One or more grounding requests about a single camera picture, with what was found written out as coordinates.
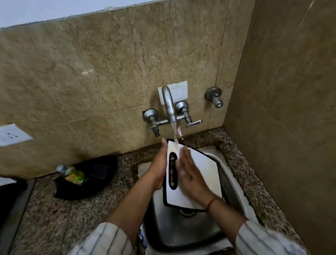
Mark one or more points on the person's right hand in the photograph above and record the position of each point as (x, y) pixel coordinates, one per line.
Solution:
(193, 181)

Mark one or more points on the person's left hand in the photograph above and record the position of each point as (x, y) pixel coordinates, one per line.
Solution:
(157, 173)

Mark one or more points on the person's right fingers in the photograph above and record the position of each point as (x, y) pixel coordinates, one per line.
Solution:
(185, 160)

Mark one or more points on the person's left fingers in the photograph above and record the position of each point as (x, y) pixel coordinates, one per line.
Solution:
(163, 151)

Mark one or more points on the white black-edged cutting board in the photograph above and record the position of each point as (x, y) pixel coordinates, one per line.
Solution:
(206, 170)

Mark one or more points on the person's left forearm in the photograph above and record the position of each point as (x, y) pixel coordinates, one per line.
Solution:
(133, 207)

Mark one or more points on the person's right forearm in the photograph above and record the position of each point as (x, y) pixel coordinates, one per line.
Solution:
(227, 218)

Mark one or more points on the water stream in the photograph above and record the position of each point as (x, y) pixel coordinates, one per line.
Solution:
(174, 131)

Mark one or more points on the sink drain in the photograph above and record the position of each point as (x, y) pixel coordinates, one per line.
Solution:
(187, 212)

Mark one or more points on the black basket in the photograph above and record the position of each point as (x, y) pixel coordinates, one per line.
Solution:
(101, 181)

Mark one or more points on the stainless steel sink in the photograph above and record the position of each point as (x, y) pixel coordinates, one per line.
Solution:
(183, 232)

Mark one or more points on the green dish soap bottle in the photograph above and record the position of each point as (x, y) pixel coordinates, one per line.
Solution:
(74, 176)

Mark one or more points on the white striped shirt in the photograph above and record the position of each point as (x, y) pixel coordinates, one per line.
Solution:
(105, 241)

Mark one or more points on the chrome wall mixer tap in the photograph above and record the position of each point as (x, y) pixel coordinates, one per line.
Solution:
(169, 105)

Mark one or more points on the white switch plate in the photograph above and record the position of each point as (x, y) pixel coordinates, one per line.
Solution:
(181, 90)

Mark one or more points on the chrome wall valve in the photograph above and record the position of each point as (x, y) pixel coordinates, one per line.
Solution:
(214, 96)

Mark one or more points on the white wall socket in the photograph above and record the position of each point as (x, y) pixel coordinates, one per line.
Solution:
(11, 134)

